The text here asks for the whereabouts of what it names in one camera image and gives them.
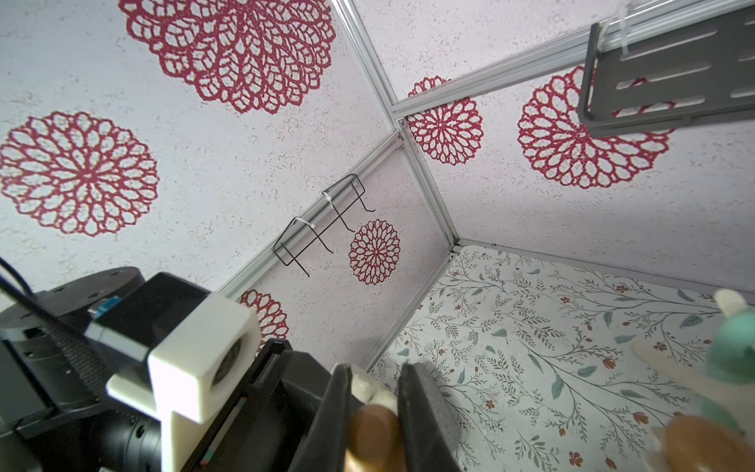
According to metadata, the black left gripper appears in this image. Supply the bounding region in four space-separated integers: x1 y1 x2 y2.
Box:
183 339 363 471

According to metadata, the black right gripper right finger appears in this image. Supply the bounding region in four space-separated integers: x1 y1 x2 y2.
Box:
398 363 462 472

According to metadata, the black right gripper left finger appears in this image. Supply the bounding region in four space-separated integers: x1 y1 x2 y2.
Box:
288 364 352 471

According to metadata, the lone skimmer orange handle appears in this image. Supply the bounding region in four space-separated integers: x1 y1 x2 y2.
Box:
642 416 754 471

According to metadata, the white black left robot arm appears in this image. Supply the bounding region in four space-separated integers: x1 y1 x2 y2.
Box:
1 267 360 471

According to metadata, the cream utensil rack stand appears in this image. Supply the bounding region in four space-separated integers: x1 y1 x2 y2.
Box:
629 287 755 426

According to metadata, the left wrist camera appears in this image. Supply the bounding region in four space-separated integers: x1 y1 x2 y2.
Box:
85 273 261 471

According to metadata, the black wire wall rack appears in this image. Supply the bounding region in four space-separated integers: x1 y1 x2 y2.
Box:
273 173 375 277

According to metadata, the grey wall shelf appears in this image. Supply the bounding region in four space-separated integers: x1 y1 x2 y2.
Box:
577 6 754 138

